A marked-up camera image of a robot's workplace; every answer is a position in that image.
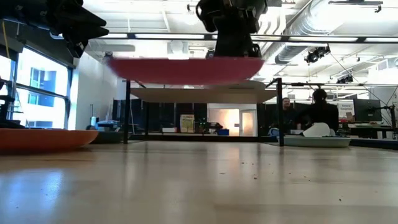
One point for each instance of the black computer monitor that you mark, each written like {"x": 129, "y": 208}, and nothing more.
{"x": 367, "y": 110}

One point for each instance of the black ceiling track spotlights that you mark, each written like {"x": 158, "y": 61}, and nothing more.
{"x": 345, "y": 79}
{"x": 315, "y": 55}

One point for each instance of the white round plate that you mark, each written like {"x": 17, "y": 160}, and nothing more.
{"x": 317, "y": 130}

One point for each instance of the yellow printed box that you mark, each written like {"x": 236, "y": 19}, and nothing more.
{"x": 187, "y": 123}

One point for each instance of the white cylinder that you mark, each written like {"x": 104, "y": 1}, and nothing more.
{"x": 93, "y": 123}

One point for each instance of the small blue box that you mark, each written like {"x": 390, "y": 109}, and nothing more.
{"x": 223, "y": 132}

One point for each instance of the black-framed wooden shelf rack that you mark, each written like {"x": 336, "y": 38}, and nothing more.
{"x": 127, "y": 112}

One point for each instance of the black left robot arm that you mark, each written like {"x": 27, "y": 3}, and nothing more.
{"x": 18, "y": 9}

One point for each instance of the dark office desk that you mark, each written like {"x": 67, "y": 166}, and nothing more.
{"x": 370, "y": 127}

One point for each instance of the magenta pink plate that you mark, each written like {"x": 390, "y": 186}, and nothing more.
{"x": 186, "y": 71}

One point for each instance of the black round ceiling speaker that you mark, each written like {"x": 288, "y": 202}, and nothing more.
{"x": 108, "y": 54}
{"x": 210, "y": 53}

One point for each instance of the orange plate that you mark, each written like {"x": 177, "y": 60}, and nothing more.
{"x": 43, "y": 138}

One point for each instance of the light blue plate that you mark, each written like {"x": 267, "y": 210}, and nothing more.
{"x": 314, "y": 142}

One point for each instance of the person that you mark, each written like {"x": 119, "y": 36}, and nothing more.
{"x": 287, "y": 116}
{"x": 320, "y": 112}

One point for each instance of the white door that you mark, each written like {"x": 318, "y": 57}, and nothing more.
{"x": 247, "y": 123}

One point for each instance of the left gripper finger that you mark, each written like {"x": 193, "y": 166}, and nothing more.
{"x": 81, "y": 35}
{"x": 84, "y": 18}

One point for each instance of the overhead beam with light strips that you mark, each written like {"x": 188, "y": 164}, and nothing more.
{"x": 169, "y": 36}

